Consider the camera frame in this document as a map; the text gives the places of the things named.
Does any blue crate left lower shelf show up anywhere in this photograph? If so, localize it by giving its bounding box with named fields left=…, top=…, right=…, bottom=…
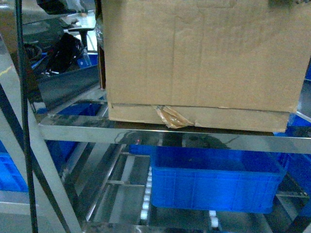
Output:
left=0, top=142, right=28, bottom=192

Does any blue crate centre lower shelf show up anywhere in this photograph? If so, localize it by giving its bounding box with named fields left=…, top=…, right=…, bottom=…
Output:
left=150, top=145, right=289, bottom=214

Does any brown cardboard box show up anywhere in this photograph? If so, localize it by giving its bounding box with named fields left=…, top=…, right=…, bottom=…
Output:
left=100, top=0, right=311, bottom=132

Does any black cable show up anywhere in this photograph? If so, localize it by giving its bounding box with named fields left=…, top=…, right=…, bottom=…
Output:
left=14, top=0, right=39, bottom=233

